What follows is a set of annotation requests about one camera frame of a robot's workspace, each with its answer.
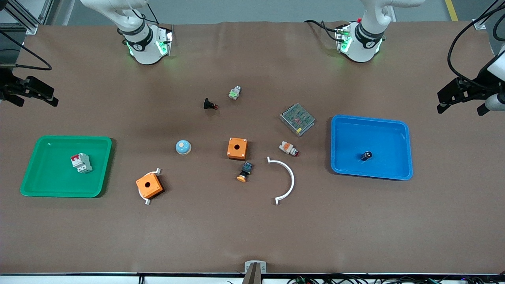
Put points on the metal mesh power supply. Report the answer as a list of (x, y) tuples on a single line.
[(298, 119)]

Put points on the green white pushbutton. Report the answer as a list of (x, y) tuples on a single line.
[(234, 93)]

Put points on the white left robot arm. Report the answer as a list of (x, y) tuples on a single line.
[(363, 47)]

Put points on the orange black pushbutton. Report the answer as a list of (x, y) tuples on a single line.
[(245, 170)]

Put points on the green plastic tray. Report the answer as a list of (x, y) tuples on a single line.
[(51, 181)]

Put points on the blue plastic tray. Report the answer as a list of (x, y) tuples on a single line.
[(378, 130)]

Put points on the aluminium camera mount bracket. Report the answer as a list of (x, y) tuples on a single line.
[(255, 269)]

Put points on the orange button box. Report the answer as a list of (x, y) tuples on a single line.
[(237, 152), (149, 188)]

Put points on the aluminium frame profile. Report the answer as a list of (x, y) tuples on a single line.
[(29, 17)]

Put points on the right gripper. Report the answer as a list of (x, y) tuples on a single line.
[(8, 86)]

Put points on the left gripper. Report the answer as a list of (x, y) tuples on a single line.
[(471, 89)]

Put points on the white semicircular bracket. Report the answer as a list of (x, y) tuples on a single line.
[(147, 202), (292, 179)]

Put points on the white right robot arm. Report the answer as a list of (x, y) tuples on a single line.
[(144, 51)]

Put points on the blue dome button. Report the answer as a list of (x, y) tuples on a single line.
[(183, 147)]

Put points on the black red pushbutton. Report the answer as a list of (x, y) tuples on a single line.
[(208, 104)]

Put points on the small metal corner bracket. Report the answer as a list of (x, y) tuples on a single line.
[(479, 25)]

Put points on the red white switch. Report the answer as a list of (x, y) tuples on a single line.
[(287, 148)]

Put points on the black cylindrical capacitor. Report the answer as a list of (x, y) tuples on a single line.
[(366, 156)]

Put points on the grey red circuit breaker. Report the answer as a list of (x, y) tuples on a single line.
[(81, 163)]

